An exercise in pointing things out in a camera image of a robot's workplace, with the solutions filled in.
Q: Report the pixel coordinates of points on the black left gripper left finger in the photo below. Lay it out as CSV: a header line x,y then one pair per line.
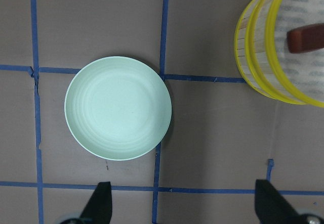
x,y
99,207

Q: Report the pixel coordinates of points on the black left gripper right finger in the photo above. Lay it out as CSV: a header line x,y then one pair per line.
x,y
270,206

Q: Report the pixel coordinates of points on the yellow-rimmed steamer basket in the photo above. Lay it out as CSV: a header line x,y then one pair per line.
x,y
262,55

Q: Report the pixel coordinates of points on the light green round plate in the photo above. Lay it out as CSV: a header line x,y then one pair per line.
x,y
117,108

